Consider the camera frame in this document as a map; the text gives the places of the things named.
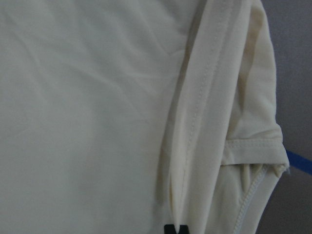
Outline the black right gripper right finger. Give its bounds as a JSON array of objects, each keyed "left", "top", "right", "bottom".
[{"left": 178, "top": 225, "right": 189, "bottom": 234}]

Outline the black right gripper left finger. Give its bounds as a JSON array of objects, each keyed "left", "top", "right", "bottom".
[{"left": 164, "top": 224, "right": 175, "bottom": 234}]

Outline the beige long sleeve shirt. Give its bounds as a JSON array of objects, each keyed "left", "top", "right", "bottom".
[{"left": 0, "top": 0, "right": 289, "bottom": 234}]

